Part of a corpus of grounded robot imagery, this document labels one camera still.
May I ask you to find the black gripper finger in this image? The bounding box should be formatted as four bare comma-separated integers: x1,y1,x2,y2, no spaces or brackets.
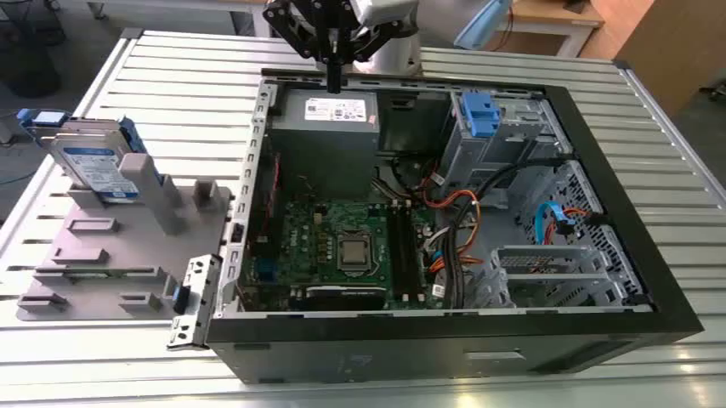
334,20,420,94
262,0,336,94

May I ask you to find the hard disk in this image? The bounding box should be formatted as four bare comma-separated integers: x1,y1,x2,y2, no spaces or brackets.
18,108,149,205

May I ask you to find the blue data wire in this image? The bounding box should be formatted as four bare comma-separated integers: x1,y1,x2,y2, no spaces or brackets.
532,200,577,246

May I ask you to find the orange power wire black plug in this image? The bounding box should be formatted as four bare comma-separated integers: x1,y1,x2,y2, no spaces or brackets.
555,207,607,235

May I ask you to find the blue plastic drive latch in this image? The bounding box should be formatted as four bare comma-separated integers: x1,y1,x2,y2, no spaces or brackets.
460,92,503,139

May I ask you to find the wooden desk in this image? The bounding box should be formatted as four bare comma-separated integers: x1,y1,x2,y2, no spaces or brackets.
497,0,605,59

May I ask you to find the grey power supply unit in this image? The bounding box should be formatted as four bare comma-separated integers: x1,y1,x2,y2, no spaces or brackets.
264,88,381,203

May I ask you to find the metal optical drive cage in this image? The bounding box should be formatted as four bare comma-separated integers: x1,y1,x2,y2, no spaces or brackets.
439,88,573,209

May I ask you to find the green motherboard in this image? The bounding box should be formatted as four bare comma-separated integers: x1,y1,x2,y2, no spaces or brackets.
240,199,441,311

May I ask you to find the black mesh waste bin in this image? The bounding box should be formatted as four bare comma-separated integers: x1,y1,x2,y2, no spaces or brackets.
0,0,66,99

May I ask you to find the silver CPU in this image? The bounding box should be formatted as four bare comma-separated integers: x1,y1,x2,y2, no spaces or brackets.
337,238,370,264

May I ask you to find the black RAM slot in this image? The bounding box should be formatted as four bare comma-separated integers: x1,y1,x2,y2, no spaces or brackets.
400,199,427,303
386,199,413,303

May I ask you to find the CPU socket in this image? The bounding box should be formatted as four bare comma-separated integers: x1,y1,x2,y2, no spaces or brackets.
332,228,380,278

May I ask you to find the grey parts rack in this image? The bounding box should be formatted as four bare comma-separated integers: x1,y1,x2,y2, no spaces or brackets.
14,153,237,320

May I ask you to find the black graphics card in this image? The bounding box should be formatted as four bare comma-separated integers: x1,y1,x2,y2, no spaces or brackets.
286,284,388,312

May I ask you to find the green RAM stick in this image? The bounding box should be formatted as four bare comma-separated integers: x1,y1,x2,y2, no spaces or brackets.
60,268,130,282

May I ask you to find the black open PC case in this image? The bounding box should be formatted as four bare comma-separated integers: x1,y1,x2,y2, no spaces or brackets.
202,67,704,386

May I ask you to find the white workbench frame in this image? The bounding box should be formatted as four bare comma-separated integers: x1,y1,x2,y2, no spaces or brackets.
84,0,273,39

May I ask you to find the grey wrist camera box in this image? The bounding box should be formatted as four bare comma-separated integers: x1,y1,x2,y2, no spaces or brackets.
348,0,397,27

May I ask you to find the thin red wire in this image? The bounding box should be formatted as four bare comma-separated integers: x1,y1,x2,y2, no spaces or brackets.
269,151,284,203

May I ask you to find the orange wire bundle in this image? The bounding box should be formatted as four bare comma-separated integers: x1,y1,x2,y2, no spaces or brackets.
421,156,484,277

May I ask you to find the metal expansion slot bracket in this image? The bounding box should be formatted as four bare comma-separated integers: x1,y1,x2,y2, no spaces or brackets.
164,253,222,352

